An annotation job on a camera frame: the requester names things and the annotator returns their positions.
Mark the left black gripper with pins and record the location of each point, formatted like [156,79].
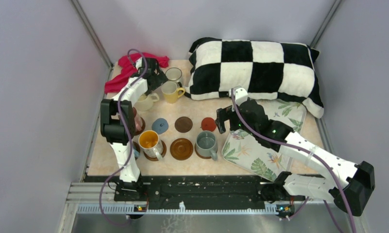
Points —
[160,78]

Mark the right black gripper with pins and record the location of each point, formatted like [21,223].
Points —
[224,114]

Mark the cream ceramic mug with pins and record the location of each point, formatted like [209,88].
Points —
[146,102]

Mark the red apple coaster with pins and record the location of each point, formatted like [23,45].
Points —
[208,124]

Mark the blue-grey apple coaster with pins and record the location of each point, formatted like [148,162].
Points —
[160,126]

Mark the pink mug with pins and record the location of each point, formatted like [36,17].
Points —
[135,113]

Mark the dark walnut wooden coaster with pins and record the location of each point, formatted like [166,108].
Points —
[183,124]
[139,125]

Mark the grey ceramic mug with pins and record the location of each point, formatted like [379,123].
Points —
[206,145]

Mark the orange cup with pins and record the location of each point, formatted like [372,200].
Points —
[148,139]

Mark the amber wooden coaster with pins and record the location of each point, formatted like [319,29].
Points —
[156,152]
[181,149]
[203,157]

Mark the blue mug yellow inside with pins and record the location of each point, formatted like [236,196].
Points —
[136,153]

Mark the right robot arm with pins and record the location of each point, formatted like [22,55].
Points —
[343,182]

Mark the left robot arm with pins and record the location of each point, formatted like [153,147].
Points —
[118,121]

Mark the crumpled pink cloth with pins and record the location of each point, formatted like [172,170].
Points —
[127,69]

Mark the white dark-rimmed mug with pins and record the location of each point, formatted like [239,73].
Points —
[174,74]

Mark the yellow ceramic mug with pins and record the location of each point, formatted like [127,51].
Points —
[172,91]

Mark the floral white tray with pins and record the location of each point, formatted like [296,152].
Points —
[241,148]

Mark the black white checkered pillow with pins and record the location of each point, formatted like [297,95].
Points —
[266,70]

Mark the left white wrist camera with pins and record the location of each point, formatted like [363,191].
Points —
[139,63]

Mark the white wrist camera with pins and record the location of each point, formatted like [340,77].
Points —
[139,63]
[238,96]

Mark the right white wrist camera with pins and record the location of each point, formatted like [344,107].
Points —
[238,96]

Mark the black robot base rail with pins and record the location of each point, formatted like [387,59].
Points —
[232,192]

